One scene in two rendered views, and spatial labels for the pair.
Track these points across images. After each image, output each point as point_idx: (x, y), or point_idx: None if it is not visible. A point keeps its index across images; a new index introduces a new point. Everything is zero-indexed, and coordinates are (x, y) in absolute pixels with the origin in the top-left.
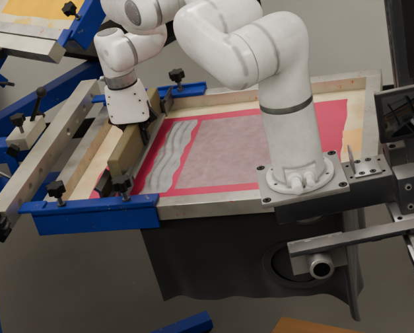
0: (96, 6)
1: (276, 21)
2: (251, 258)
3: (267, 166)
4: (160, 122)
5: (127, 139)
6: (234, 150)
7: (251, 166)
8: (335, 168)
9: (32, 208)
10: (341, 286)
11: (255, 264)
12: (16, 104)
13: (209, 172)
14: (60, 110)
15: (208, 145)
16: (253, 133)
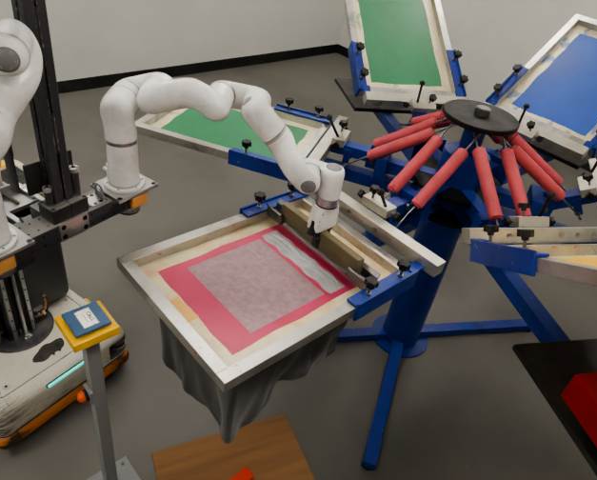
0: (493, 251)
1: (111, 90)
2: None
3: (150, 184)
4: (334, 264)
5: (301, 216)
6: (260, 274)
7: (231, 267)
8: (108, 190)
9: None
10: None
11: None
12: (513, 275)
13: (254, 255)
14: (403, 232)
15: (285, 273)
16: (267, 293)
